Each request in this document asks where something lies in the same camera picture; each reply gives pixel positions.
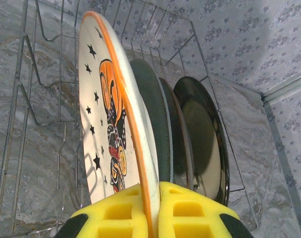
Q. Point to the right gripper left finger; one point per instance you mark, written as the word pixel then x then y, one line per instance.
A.
pixel 111 218

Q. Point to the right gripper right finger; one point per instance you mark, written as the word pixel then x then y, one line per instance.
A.
pixel 190 223

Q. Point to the black plate with patchwork rim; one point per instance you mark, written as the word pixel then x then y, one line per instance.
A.
pixel 202 138

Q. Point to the white star plate orange rim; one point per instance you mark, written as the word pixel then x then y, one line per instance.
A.
pixel 103 111

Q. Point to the plain blue plate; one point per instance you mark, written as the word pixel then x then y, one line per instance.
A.
pixel 153 104

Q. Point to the aluminium side frame rail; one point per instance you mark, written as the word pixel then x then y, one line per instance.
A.
pixel 281 158

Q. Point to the aluminium frame post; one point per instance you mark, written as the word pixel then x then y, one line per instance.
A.
pixel 286 86

